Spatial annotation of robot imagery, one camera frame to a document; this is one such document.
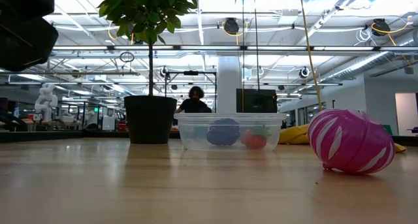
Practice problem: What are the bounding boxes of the person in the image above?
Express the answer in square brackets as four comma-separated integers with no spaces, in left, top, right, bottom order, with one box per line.
[174,86,213,114]

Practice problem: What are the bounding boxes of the yellow cloth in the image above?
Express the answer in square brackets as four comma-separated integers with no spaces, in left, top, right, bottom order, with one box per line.
[279,124,408,153]

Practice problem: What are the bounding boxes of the green plant in black pot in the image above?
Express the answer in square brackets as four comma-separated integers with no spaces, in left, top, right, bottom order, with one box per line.
[83,0,204,145]

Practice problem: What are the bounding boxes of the thin black hanging cable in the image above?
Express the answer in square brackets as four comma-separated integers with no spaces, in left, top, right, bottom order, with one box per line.
[241,0,246,112]

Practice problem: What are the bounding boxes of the purple toy grape bunch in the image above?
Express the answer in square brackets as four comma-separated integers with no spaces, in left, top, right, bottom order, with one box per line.
[206,118,242,146]

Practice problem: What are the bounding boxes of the magenta white striped toy onion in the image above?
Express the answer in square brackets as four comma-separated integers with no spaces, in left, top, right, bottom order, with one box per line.
[307,108,396,176]

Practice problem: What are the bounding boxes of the black metal rig frame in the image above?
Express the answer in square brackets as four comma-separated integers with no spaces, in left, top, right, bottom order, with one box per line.
[164,70,218,113]

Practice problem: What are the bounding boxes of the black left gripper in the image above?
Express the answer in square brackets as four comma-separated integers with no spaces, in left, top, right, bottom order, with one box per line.
[0,17,59,72]

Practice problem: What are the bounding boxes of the yellow hanging cable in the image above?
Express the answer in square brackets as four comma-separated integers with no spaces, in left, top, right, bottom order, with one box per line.
[298,0,324,112]

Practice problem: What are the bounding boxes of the small red toy strawberry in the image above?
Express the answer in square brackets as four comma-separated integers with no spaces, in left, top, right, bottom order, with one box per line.
[240,124,272,150]

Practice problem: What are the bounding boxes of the clear plastic tupperware container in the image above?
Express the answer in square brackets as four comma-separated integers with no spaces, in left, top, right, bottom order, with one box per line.
[173,112,287,152]

